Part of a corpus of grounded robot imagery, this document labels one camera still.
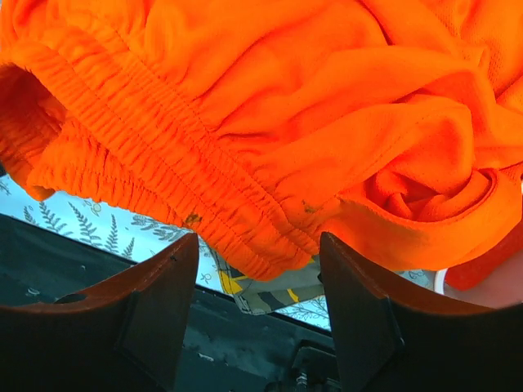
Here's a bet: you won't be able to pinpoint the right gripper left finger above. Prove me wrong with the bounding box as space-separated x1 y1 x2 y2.
1 234 199 391

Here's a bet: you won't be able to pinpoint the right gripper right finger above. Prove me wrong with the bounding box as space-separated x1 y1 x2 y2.
320 233 522 391

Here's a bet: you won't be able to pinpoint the orange mesh shorts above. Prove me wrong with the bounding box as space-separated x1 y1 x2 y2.
1 1 522 288

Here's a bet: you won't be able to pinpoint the camouflage shorts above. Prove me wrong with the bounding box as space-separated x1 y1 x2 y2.
210 250 324 315

